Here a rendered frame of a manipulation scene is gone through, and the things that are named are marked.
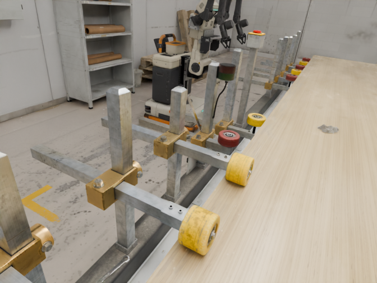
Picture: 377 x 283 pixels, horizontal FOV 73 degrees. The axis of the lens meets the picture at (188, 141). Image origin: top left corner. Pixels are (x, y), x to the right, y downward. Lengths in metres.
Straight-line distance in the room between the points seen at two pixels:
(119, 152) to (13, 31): 2.96
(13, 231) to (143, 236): 0.44
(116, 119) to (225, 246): 0.34
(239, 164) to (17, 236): 0.49
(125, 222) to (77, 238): 1.13
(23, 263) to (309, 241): 0.54
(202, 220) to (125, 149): 0.23
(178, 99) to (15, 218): 0.48
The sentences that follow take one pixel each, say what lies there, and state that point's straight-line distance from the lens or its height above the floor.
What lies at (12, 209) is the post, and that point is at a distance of 0.46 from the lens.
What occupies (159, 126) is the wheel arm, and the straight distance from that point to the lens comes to 1.09.
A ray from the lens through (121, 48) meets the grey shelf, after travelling 4.19.
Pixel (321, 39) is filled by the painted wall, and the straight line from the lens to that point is 8.59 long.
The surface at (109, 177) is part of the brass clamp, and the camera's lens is 0.61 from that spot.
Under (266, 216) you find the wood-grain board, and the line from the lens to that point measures 0.65.
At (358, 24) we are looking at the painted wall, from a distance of 8.57.
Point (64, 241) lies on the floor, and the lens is 1.82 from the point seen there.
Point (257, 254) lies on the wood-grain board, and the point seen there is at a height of 0.90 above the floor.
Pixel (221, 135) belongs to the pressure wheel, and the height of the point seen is 0.91.
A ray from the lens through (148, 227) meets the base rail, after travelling 0.85.
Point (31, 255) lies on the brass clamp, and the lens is 0.52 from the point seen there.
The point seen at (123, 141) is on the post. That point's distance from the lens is 0.57.
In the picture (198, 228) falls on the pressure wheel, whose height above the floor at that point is 0.97.
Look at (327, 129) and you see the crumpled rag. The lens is 1.20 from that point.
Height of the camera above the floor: 1.33
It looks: 28 degrees down
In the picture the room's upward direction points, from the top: 5 degrees clockwise
